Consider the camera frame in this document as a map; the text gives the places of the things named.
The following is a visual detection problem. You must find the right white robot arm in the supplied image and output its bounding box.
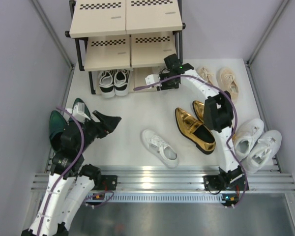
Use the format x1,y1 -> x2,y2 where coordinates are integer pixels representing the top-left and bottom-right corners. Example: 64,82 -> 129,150
159,54 -> 245,195

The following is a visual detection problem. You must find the white sneaker one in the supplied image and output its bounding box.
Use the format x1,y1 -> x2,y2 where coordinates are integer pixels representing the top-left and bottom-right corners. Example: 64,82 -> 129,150
141,129 -> 179,169

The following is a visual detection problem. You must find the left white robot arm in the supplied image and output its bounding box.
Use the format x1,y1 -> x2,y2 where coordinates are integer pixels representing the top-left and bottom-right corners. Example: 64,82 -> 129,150
21,107 -> 121,236

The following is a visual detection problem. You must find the beige sneaker right one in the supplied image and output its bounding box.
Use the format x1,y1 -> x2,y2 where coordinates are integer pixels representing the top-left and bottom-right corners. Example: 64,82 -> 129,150
216,67 -> 239,102

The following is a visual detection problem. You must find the gold loafer right one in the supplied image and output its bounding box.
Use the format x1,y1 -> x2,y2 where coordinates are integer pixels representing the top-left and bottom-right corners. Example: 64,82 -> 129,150
192,100 -> 205,123

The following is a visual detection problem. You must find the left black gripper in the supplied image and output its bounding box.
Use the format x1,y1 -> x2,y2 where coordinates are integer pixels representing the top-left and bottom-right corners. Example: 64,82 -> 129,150
77,110 -> 121,153

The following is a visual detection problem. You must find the white chunky sneaker left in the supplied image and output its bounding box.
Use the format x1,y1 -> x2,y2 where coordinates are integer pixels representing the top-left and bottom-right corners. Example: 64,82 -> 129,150
233,118 -> 264,161

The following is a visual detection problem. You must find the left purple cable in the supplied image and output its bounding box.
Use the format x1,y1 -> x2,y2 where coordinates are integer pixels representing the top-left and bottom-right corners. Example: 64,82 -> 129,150
36,106 -> 115,236

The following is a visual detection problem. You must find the beige sneaker left one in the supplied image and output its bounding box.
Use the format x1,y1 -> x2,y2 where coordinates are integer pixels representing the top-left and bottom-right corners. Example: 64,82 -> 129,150
196,66 -> 214,85

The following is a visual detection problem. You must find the beige black-framed shoe shelf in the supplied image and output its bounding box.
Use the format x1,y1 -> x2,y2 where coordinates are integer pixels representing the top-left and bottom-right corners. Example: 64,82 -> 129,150
65,0 -> 185,94

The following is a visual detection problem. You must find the gold loafer one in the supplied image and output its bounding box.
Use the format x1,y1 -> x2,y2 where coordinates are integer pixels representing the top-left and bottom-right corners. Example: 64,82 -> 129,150
175,108 -> 216,155
192,100 -> 205,123

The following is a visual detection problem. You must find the black white sneaker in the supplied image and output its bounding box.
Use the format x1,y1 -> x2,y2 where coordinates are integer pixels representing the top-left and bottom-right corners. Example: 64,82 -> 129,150
98,70 -> 115,98
114,69 -> 130,96

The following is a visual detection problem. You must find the gold loafer left one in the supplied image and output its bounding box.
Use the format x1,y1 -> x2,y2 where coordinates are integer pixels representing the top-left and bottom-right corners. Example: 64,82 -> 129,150
175,108 -> 216,155

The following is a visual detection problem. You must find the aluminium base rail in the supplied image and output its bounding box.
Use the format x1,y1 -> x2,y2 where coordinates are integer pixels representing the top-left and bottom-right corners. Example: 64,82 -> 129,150
30,165 -> 295,194

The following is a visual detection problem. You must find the beige sneaker one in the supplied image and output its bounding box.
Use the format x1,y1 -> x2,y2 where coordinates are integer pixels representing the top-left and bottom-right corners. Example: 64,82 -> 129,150
216,67 -> 239,102
196,66 -> 214,85

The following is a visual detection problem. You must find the left green pointed shoe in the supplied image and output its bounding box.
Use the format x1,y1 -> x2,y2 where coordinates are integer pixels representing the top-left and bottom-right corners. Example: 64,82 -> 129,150
49,110 -> 67,153

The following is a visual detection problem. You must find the right green pointed shoe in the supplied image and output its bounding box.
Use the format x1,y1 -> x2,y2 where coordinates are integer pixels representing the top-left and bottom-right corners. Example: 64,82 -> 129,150
71,97 -> 91,123

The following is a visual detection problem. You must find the white chunky sneaker right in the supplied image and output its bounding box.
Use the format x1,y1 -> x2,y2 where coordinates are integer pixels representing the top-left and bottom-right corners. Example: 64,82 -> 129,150
242,130 -> 282,174

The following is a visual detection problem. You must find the perforated grey cable duct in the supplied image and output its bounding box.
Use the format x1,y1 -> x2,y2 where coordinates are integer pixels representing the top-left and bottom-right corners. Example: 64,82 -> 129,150
85,191 -> 248,204

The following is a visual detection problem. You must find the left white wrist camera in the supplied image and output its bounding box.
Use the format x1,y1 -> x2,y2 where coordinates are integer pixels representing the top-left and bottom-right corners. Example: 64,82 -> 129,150
72,102 -> 91,122

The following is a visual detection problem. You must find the green pointed shoe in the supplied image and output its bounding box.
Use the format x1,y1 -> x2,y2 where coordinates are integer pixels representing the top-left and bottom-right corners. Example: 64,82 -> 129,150
71,97 -> 91,123
49,110 -> 67,153

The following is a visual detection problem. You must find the white chunky sneaker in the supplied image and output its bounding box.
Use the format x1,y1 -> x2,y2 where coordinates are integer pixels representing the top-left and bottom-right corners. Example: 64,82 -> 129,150
233,118 -> 264,161
242,130 -> 282,174

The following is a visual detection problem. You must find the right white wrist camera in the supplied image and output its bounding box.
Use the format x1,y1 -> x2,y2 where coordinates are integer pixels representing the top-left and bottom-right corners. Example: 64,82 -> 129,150
145,74 -> 160,89

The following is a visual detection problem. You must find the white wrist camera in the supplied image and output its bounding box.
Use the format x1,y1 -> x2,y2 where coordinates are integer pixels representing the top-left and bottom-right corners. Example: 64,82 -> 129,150
145,74 -> 160,89
72,102 -> 91,122

